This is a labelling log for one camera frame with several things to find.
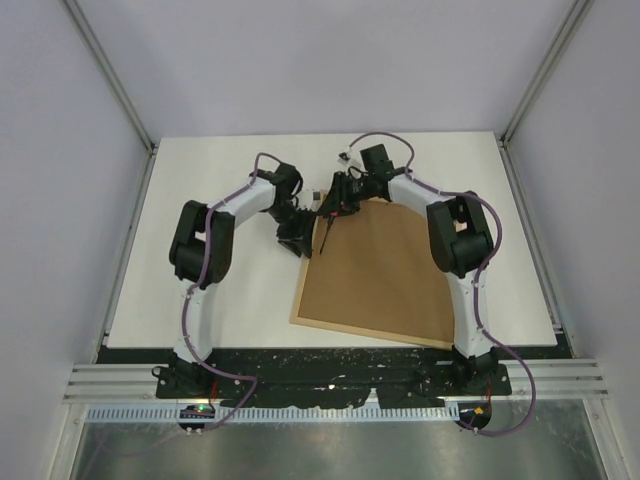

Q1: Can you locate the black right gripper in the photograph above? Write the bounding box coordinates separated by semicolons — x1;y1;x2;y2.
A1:
318;171;375;219

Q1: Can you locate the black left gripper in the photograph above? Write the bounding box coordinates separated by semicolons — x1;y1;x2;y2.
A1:
266;202;317;257

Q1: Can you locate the red handled screwdriver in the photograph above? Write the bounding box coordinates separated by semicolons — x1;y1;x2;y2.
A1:
319;213;337;255

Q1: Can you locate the wooden picture frame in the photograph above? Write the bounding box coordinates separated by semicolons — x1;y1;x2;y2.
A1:
290;199;454;350

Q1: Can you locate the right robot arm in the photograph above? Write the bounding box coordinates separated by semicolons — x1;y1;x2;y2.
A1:
317;144;498;394

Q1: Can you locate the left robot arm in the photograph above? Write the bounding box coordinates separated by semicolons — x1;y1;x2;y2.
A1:
169;162;315;398

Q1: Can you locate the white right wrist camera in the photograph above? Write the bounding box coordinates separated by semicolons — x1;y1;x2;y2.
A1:
337;147;361;170

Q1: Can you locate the black speckled base plate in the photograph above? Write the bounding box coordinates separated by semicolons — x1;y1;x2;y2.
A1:
97;343;514;409

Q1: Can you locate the white slotted cable duct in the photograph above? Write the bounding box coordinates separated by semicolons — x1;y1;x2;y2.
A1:
85;403;459;424

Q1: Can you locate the aluminium rail across front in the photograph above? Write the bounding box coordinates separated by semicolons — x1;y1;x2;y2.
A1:
64;359;609;409

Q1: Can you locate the right aluminium corner post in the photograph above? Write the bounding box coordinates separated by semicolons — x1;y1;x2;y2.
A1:
498;0;594;149

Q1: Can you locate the aluminium corner post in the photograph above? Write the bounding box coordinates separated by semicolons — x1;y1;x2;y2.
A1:
62;0;157;154
498;0;594;149

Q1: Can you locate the left aluminium corner post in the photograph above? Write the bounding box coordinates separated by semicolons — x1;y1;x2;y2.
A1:
62;0;157;154

